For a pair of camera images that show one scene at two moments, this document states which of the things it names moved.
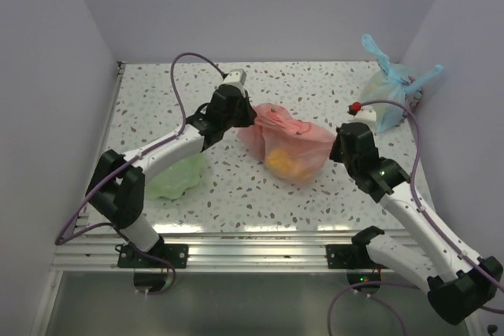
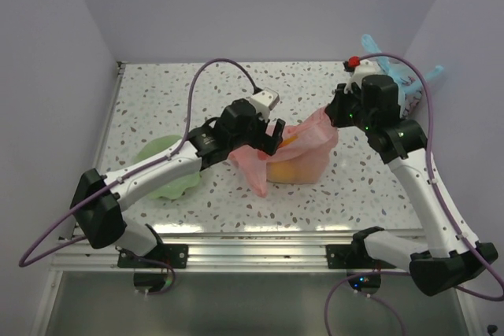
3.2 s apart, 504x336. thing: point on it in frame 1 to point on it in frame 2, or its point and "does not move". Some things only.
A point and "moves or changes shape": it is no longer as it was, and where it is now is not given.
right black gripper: x=334 y=153 to x=334 y=110
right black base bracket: x=356 y=255 does not move
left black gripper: x=249 y=113 to x=264 y=142
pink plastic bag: x=292 y=149 moves or changes shape
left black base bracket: x=176 y=254 does not move
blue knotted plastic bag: x=394 y=83 does not move
